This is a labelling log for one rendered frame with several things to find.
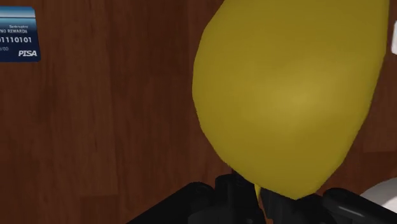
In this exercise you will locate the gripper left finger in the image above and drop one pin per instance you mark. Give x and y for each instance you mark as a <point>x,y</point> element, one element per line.
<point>198,204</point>

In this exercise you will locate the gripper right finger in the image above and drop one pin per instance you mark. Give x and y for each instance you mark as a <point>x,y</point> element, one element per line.
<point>335,209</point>

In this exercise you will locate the yellow banana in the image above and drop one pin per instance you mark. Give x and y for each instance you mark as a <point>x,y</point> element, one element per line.
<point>288,93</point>

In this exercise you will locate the white round object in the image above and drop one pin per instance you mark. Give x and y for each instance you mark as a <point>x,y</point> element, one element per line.
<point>383,194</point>

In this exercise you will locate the white flat object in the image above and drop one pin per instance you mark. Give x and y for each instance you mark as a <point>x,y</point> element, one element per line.
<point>394,38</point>

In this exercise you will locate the blue bank card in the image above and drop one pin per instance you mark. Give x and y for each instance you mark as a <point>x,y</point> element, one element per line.
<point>17,35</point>

